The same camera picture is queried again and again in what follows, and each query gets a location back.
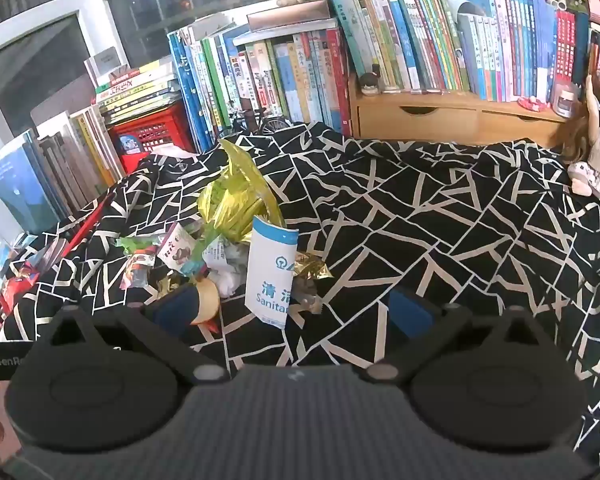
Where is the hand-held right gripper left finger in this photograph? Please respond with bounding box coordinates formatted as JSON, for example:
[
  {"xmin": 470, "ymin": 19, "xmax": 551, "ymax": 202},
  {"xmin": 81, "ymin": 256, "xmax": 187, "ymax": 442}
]
[{"xmin": 35, "ymin": 282, "xmax": 231, "ymax": 387}]

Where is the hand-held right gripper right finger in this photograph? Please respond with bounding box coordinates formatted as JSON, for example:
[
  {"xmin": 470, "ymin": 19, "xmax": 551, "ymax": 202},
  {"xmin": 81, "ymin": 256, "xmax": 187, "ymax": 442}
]
[{"xmin": 365, "ymin": 287, "xmax": 557, "ymax": 387}]

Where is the green white plastic wrapper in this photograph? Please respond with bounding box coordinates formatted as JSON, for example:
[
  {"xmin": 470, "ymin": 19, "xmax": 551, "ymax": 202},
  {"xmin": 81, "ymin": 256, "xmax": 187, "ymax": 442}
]
[{"xmin": 187, "ymin": 230, "xmax": 221, "ymax": 278}]

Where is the white blue paper packet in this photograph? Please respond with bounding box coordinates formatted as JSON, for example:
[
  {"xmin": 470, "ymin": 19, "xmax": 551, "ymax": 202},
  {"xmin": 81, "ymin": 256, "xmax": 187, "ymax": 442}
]
[{"xmin": 244, "ymin": 215, "xmax": 300, "ymax": 330}]

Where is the gold foil wrapper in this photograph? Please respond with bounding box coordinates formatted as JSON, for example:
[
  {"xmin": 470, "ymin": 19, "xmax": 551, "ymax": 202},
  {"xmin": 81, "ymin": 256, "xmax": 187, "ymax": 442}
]
[{"xmin": 195, "ymin": 139, "xmax": 286, "ymax": 241}]

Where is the row of large grey books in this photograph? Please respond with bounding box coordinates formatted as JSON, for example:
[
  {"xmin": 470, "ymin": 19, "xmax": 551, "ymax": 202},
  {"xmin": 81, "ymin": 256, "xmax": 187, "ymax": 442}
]
[{"xmin": 0, "ymin": 105, "xmax": 127, "ymax": 236}]

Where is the flat stack of books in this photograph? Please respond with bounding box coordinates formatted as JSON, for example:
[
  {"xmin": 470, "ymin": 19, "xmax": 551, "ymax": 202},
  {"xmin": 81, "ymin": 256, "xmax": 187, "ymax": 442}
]
[{"xmin": 94, "ymin": 57, "xmax": 181, "ymax": 123}]

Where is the row of blue green books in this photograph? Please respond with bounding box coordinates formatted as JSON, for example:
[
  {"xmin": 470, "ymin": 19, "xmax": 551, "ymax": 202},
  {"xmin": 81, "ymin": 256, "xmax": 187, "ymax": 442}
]
[{"xmin": 167, "ymin": 22, "xmax": 353, "ymax": 153}]

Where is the long row of upright books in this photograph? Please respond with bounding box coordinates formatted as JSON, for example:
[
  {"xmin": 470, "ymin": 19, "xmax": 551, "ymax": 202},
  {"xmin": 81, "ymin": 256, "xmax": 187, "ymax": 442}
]
[{"xmin": 325, "ymin": 0, "xmax": 592, "ymax": 103}]

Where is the yellow round wrapper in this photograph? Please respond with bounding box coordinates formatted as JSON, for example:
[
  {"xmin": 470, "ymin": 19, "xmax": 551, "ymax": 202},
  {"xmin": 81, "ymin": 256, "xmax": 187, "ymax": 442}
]
[{"xmin": 190, "ymin": 277, "xmax": 221, "ymax": 328}]

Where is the colourful snack packet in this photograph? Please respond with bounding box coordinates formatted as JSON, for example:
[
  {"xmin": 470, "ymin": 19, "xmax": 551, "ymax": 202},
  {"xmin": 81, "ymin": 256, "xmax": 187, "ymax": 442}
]
[{"xmin": 119, "ymin": 252, "xmax": 156, "ymax": 288}]

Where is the white red snack packet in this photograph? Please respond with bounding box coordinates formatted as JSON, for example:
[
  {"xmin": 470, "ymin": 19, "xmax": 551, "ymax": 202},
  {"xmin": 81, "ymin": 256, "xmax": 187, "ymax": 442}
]
[{"xmin": 157, "ymin": 222, "xmax": 198, "ymax": 268}]

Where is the crumpled white paper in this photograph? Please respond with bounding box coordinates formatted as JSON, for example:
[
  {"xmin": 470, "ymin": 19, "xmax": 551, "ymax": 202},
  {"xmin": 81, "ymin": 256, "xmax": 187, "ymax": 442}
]
[{"xmin": 202, "ymin": 237, "xmax": 251, "ymax": 298}]

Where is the black white patterned blanket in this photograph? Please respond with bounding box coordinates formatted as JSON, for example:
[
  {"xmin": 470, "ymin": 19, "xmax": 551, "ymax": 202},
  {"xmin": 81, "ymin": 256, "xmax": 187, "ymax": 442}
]
[{"xmin": 0, "ymin": 120, "xmax": 600, "ymax": 466}]

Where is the small gold foil piece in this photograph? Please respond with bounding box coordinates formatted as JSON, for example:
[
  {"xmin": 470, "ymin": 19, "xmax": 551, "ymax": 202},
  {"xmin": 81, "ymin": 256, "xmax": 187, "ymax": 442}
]
[{"xmin": 290, "ymin": 252, "xmax": 333, "ymax": 281}]

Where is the red plastic crate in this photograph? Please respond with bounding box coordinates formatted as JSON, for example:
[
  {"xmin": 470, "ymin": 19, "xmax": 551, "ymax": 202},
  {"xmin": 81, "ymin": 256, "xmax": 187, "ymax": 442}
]
[{"xmin": 107, "ymin": 100, "xmax": 197, "ymax": 173}]

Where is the wooden drawer shelf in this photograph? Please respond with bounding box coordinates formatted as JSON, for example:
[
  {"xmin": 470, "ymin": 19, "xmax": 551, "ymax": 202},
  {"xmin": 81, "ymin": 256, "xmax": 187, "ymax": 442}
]
[{"xmin": 347, "ymin": 72, "xmax": 573, "ymax": 150}]

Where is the black model bicycle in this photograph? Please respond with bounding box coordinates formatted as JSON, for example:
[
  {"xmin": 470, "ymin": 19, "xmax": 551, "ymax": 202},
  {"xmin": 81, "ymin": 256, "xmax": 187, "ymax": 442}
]
[{"xmin": 227, "ymin": 105, "xmax": 292, "ymax": 137}]

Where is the small dark-haired figurine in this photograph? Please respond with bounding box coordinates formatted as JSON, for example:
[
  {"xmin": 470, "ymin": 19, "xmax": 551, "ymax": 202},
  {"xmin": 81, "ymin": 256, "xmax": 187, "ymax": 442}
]
[{"xmin": 357, "ymin": 71, "xmax": 383, "ymax": 96}]

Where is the small pink trinket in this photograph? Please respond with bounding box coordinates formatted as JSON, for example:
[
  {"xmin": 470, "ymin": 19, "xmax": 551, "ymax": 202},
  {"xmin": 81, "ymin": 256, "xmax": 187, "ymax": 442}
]
[{"xmin": 517, "ymin": 95, "xmax": 551, "ymax": 112}]

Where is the white grey box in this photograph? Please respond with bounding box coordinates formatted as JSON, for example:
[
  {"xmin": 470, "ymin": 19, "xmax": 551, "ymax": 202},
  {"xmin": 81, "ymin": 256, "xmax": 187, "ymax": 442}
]
[{"xmin": 84, "ymin": 46, "xmax": 128, "ymax": 88}]

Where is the small glass jar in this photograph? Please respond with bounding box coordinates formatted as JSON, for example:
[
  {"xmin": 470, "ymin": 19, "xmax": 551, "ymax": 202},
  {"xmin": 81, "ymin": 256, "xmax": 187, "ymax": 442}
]
[{"xmin": 552, "ymin": 82, "xmax": 580, "ymax": 117}]

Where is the brown flat box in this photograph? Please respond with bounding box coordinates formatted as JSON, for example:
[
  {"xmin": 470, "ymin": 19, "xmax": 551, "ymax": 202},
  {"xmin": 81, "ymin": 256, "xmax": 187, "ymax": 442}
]
[{"xmin": 232, "ymin": 0, "xmax": 341, "ymax": 46}]

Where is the window with white frame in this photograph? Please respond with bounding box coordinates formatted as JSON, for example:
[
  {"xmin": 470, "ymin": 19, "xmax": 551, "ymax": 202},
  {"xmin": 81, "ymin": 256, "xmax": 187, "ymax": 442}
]
[{"xmin": 0, "ymin": 0, "xmax": 331, "ymax": 136}]

